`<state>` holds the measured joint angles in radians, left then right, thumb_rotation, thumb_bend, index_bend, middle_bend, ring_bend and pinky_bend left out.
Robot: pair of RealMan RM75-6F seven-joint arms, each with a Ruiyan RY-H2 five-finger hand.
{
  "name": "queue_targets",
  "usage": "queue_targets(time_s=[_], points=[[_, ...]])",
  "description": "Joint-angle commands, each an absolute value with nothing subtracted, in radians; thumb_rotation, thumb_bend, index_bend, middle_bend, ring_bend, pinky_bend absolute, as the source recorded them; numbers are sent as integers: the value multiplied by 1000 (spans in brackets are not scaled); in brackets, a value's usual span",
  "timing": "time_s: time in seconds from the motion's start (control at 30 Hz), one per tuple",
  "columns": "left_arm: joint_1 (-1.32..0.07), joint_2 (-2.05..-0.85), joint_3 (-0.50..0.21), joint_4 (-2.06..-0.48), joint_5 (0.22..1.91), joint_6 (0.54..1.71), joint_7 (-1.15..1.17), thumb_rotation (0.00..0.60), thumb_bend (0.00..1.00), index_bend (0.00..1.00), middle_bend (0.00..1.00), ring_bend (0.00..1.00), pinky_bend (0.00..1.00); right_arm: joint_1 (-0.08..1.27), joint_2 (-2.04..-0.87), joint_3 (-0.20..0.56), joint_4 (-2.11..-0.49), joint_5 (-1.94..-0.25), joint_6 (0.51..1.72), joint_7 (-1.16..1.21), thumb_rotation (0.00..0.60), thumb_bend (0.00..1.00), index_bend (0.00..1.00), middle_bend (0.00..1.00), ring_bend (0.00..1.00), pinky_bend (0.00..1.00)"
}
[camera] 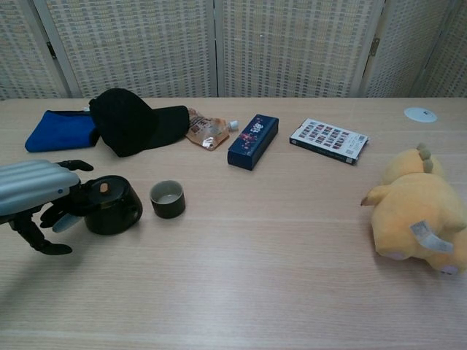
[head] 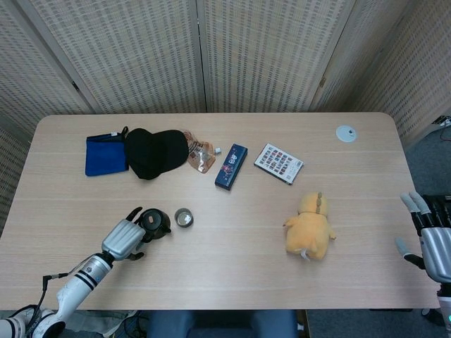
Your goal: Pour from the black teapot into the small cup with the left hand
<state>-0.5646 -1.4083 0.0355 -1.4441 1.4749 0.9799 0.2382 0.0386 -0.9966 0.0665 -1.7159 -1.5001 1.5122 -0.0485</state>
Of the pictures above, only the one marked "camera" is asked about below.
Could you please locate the flat box with picture grid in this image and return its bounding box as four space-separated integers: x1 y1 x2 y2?
289 117 369 166

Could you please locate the long navy blue box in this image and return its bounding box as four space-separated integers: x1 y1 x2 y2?
227 114 280 171

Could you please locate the orange spouted drink pouch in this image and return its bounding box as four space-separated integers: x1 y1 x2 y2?
185 106 240 151

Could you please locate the yellow plush toy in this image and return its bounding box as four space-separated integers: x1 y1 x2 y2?
360 143 467 279

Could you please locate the small dark green teacup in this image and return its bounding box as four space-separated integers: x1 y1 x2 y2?
149 180 186 219

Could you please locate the white round cable grommet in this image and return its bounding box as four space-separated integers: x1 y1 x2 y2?
404 106 438 123

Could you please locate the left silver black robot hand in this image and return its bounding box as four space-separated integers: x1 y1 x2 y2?
0 159 95 256

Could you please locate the woven folding screen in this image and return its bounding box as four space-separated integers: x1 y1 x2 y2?
0 0 467 101

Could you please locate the black baseball cap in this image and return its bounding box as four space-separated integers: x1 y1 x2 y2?
88 87 190 158

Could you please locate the blue folded cloth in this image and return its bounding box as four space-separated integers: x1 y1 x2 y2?
24 110 99 153

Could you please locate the black teapot with loop handle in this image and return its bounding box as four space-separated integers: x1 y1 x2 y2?
78 174 144 236

